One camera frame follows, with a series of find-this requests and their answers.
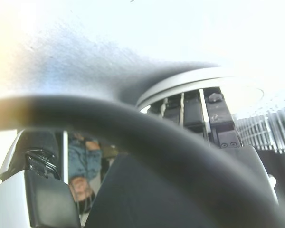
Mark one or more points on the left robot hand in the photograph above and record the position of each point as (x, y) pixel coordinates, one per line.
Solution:
(171, 185)

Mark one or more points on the person in blue clothes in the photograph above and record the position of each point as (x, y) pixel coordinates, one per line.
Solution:
(85, 161)

